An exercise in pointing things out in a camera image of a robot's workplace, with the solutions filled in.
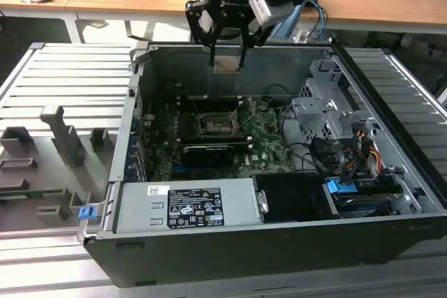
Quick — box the silver metal drive cage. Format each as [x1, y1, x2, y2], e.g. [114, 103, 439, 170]
[291, 59, 354, 146]

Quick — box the blue plastic latch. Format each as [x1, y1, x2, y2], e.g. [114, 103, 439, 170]
[79, 207, 98, 222]

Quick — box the grey plastic clamp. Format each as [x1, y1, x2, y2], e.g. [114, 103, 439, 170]
[129, 40, 151, 68]

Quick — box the blue disk carrier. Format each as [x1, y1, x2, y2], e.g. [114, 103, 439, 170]
[324, 178, 402, 217]

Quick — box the green RAM stick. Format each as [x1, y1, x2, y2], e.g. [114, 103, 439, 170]
[0, 191, 47, 200]

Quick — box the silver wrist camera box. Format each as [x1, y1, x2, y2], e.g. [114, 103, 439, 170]
[248, 0, 295, 29]

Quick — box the silver CPU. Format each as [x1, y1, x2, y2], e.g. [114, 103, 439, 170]
[212, 55, 242, 74]

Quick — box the thin metal locking lever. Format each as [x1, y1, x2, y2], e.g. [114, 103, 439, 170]
[242, 100, 269, 128]

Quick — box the grey parts rack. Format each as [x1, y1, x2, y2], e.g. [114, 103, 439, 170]
[0, 105, 117, 232]

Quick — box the black PC case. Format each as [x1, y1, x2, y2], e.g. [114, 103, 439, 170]
[83, 42, 447, 288]

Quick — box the green motherboard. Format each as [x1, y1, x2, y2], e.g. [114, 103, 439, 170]
[139, 97, 298, 182]

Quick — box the CPU socket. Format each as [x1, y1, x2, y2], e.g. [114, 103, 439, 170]
[195, 111, 242, 138]

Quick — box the coloured power wire bundle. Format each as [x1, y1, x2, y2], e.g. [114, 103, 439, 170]
[337, 129, 385, 187]

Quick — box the grey power supply unit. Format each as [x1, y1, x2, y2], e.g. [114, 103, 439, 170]
[113, 177, 263, 234]

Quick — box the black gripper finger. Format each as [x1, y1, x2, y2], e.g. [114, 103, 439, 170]
[238, 10, 272, 69]
[184, 0, 225, 68]

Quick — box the graphics card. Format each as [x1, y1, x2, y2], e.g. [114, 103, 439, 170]
[181, 143, 235, 168]

